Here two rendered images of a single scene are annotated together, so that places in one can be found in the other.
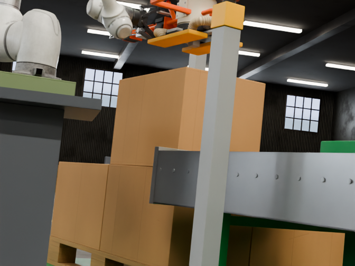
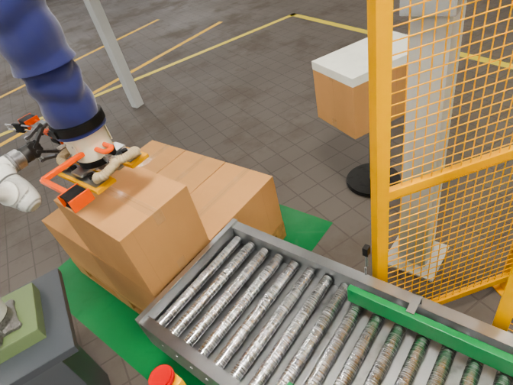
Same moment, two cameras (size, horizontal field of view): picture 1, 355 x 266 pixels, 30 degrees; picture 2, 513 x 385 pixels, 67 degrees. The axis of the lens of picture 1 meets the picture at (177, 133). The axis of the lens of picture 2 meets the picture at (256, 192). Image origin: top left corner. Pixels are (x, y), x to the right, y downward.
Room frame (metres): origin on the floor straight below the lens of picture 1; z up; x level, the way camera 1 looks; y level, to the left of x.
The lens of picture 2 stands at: (1.26, -0.37, 1.99)
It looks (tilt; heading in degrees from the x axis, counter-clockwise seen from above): 39 degrees down; 349
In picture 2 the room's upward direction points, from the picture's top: 15 degrees counter-clockwise
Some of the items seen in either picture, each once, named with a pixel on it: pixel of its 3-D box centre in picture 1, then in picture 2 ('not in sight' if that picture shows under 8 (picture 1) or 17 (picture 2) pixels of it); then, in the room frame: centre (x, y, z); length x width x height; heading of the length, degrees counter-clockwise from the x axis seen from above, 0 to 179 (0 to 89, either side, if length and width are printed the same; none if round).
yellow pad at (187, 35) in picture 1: (176, 35); (83, 174); (2.87, 0.05, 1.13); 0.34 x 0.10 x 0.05; 33
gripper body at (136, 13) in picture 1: (138, 18); (31, 150); (3.06, 0.24, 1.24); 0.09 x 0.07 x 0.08; 123
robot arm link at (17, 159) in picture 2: (124, 15); (16, 160); (3.02, 0.30, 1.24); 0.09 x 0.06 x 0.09; 33
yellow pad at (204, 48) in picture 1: (211, 44); (117, 150); (2.97, -0.11, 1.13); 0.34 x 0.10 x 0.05; 33
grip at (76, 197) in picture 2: not in sight; (75, 197); (2.53, 0.02, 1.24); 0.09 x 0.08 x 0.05; 123
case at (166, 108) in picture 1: (184, 125); (133, 221); (2.93, -0.03, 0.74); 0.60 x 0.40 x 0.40; 31
